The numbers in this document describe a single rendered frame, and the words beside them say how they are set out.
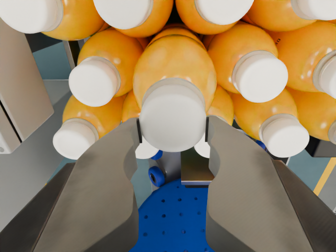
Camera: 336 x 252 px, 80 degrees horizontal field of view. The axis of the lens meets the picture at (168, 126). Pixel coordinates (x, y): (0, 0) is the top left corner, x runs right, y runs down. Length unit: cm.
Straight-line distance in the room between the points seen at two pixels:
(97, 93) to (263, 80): 14
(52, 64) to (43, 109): 120
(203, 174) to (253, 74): 19
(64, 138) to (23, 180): 80
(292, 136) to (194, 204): 23
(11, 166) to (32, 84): 67
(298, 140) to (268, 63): 9
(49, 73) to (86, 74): 138
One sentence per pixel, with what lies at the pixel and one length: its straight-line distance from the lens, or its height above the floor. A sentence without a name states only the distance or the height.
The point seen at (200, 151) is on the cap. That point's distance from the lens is 21.
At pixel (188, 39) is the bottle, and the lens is 18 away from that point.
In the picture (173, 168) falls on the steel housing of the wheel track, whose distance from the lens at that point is 47.
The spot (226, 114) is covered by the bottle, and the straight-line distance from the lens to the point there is 23.
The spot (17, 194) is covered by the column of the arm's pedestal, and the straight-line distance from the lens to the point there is 101.
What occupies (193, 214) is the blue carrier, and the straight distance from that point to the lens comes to 39.
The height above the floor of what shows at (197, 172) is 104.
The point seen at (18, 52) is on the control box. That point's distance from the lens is 31.
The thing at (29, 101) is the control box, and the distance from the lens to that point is 31.
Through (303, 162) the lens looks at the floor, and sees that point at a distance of 199.
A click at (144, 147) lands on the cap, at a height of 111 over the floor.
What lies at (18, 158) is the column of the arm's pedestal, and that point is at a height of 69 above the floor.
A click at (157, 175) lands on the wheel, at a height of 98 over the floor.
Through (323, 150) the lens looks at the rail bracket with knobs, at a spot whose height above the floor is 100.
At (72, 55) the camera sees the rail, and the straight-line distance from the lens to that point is 33.
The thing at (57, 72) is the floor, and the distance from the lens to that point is 153.
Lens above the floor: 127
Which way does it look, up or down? 58 degrees down
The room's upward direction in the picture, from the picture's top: 176 degrees counter-clockwise
